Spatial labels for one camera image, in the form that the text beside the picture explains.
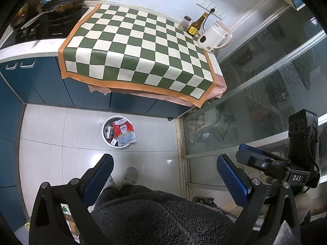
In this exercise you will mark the black frying pan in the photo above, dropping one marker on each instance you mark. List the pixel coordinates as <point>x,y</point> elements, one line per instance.
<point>66,1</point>

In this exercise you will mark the blue kitchen cabinet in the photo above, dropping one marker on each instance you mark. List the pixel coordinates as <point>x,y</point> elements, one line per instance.
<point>46,86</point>

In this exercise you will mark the brown sauce bottle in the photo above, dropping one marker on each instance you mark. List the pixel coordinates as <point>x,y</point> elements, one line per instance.
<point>194,28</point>

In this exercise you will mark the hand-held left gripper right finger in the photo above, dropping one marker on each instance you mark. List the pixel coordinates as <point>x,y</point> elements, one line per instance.
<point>232,178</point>

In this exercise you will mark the dark small packet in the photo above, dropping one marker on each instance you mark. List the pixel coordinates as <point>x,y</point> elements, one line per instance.
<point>109,131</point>

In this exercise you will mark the green checkered tablecloth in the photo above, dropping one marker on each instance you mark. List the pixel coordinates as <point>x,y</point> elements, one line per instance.
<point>140,51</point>

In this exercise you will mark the small brown-lidded jar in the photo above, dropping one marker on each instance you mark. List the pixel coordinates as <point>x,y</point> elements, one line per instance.
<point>185,23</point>

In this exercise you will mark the person's dark fleece clothing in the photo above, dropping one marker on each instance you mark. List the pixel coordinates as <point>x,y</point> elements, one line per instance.
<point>158,217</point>

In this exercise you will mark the pink underlay cloth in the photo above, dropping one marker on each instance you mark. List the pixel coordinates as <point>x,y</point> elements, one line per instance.
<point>222,86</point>

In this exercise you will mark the black power strip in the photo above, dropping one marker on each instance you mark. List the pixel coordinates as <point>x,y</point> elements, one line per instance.
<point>204,200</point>

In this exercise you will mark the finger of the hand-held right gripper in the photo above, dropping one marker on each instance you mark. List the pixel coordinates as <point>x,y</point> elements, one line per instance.
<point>255,161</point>
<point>258,151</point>

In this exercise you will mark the white round trash bin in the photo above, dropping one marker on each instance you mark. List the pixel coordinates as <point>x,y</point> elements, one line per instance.
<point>106,143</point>

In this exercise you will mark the dark wok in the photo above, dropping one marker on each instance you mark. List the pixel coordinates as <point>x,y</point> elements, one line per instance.
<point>24,14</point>

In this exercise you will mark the white wall socket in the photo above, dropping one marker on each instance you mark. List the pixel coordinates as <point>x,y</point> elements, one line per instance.
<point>221,13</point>
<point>203,2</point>
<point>212,6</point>

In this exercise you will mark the white electric kettle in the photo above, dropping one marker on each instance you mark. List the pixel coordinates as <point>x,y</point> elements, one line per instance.
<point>214,37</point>

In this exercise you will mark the red snack wrapper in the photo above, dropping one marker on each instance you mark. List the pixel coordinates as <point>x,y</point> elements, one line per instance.
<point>124,130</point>

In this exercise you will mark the person's right hand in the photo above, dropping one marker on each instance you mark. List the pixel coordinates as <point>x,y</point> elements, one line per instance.
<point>304,205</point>

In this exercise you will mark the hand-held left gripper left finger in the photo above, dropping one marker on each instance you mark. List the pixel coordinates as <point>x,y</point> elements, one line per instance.
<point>99,178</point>

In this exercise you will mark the glass sliding door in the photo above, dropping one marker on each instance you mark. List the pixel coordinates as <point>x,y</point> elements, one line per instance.
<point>268,69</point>

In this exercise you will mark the black gas stove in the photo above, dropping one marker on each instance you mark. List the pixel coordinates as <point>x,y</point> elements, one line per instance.
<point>56,29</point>

